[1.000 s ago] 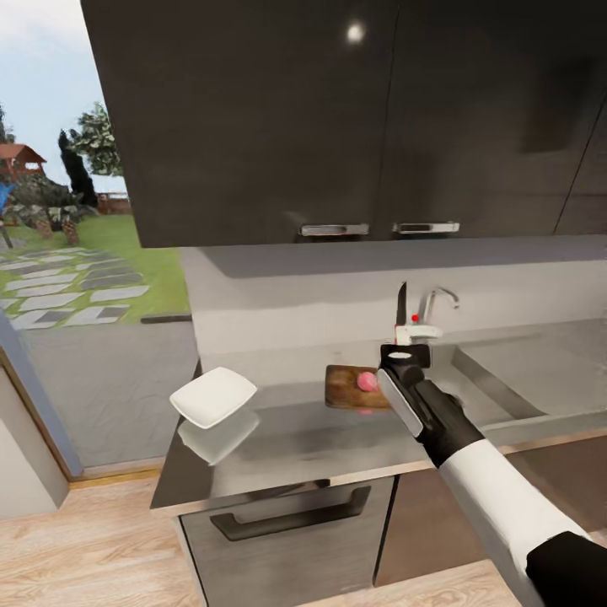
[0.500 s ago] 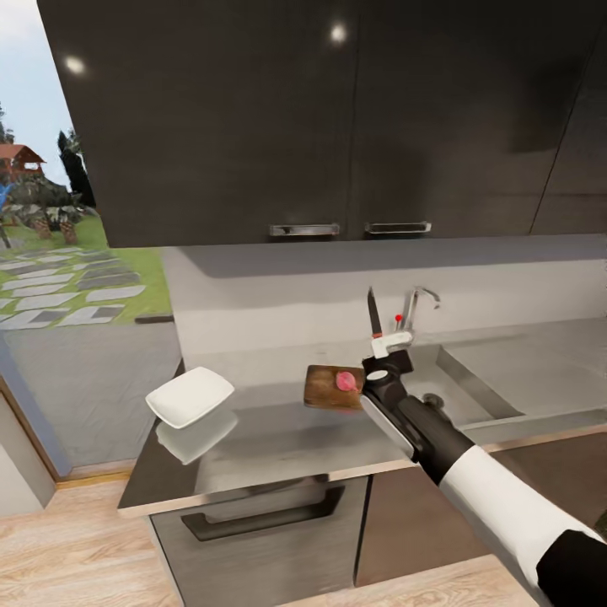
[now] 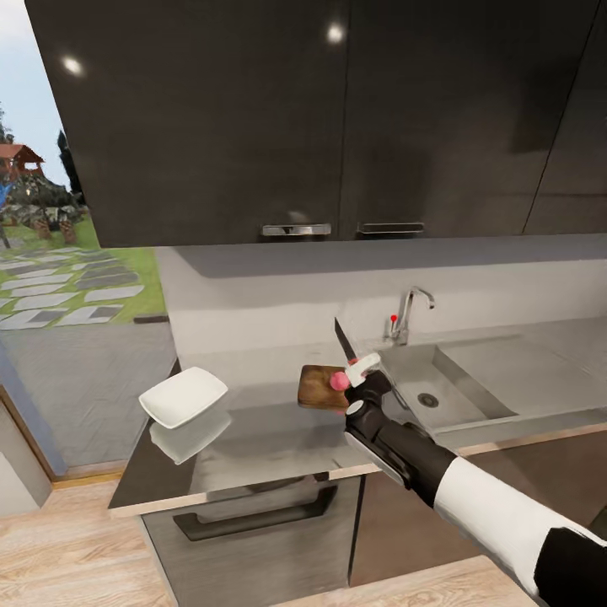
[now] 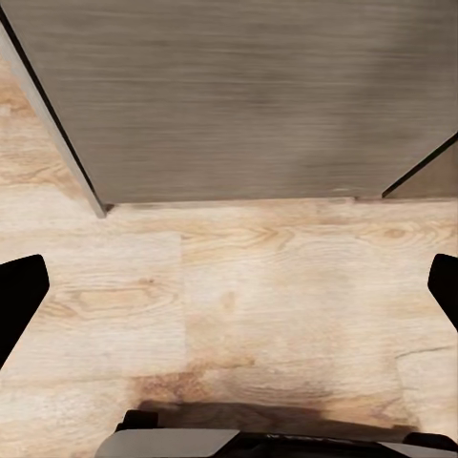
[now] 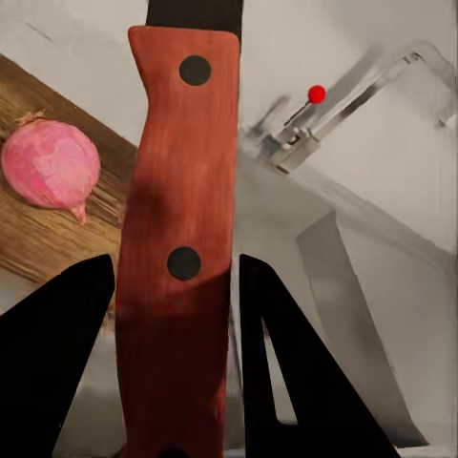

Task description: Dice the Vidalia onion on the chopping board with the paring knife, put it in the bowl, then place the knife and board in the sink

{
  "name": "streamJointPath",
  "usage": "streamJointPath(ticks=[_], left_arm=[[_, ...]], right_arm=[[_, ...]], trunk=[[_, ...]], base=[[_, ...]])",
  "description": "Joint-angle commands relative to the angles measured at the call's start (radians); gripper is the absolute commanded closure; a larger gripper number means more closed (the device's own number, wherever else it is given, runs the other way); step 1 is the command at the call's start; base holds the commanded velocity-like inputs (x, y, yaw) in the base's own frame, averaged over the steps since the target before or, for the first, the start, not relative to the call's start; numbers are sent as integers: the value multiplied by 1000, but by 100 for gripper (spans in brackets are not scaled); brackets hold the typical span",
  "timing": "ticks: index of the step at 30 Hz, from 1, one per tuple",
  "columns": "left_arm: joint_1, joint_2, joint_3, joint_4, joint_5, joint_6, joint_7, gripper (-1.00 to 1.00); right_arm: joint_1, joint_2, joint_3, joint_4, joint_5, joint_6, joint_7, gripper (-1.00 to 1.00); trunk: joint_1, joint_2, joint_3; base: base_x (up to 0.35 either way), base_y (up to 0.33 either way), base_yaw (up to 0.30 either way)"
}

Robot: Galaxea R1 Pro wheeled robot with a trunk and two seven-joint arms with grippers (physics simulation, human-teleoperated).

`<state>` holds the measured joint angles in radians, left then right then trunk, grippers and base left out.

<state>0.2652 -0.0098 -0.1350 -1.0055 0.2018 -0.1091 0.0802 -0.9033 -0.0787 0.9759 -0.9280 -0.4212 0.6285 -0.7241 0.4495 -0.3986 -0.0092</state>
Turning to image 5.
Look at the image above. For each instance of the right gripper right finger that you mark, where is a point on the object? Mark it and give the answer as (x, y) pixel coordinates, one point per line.
(333, 421)

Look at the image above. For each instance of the drop in sink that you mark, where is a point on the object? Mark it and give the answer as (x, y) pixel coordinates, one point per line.
(384, 310)

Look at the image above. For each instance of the parer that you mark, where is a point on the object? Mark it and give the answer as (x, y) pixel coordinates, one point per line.
(174, 268)

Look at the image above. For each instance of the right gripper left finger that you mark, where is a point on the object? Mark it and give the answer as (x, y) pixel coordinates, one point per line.
(45, 343)

